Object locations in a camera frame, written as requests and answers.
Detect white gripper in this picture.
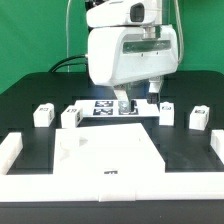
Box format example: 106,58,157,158
88,26,178,114

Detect white square table top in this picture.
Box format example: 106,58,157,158
53,123,165,176

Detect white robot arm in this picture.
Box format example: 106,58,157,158
86,0,179,114

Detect white sheet with markers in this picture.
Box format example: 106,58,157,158
75,99,159,117

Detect white U-shaped fence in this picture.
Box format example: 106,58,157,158
0,135,224,202

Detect black cables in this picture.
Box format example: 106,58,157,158
48,53,90,73

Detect grey hanging cable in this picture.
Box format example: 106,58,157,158
65,0,73,73

